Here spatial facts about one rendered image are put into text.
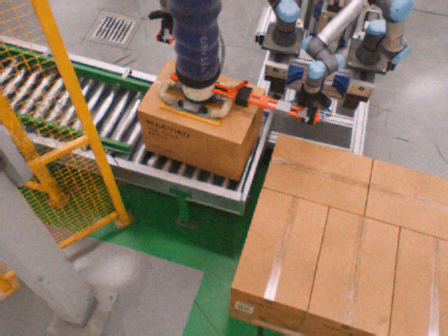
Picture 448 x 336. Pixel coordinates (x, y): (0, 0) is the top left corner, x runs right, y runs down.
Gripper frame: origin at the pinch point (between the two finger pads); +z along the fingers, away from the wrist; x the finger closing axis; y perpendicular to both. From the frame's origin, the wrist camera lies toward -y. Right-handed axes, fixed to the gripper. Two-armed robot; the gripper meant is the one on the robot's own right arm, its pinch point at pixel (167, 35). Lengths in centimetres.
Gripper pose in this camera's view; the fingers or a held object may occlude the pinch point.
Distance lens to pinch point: 279.6
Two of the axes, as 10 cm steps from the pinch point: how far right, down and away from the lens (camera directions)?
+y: 9.5, 2.9, -1.4
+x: 3.1, -7.6, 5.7
